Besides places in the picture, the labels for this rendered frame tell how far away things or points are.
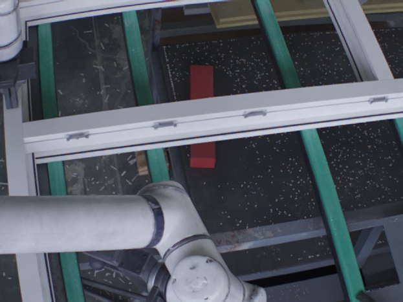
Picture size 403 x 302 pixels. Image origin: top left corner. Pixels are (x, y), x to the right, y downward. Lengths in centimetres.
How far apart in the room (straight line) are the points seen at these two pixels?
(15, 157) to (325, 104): 68
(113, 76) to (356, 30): 127
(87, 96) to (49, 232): 178
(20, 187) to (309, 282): 75
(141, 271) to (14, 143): 43
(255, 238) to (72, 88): 142
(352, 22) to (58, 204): 101
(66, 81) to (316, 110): 138
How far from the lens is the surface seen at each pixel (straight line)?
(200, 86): 212
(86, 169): 272
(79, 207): 119
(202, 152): 199
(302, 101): 173
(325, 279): 194
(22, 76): 161
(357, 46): 193
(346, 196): 203
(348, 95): 177
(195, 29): 229
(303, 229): 168
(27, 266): 150
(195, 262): 124
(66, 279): 156
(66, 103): 289
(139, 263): 140
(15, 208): 113
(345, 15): 198
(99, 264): 149
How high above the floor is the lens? 227
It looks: 55 degrees down
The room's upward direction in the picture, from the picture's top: 8 degrees clockwise
